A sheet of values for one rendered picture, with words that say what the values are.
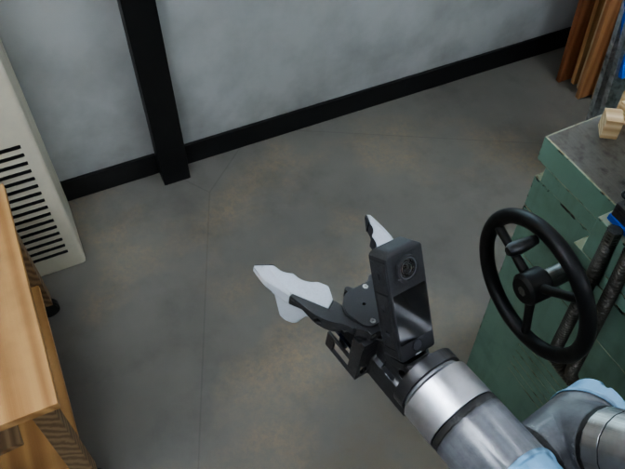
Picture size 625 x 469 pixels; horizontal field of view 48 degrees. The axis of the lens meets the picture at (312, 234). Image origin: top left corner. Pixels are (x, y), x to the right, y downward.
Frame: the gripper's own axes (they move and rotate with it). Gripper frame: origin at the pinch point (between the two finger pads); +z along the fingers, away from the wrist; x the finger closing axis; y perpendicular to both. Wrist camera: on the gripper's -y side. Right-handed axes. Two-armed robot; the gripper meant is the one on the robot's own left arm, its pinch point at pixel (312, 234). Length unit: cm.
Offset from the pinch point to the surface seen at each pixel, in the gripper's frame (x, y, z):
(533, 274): 49, 33, -3
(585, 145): 73, 24, 10
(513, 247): 42.4, 24.7, -1.0
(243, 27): 73, 64, 129
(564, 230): 69, 40, 4
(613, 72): 147, 52, 45
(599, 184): 68, 25, 2
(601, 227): 55, 22, -7
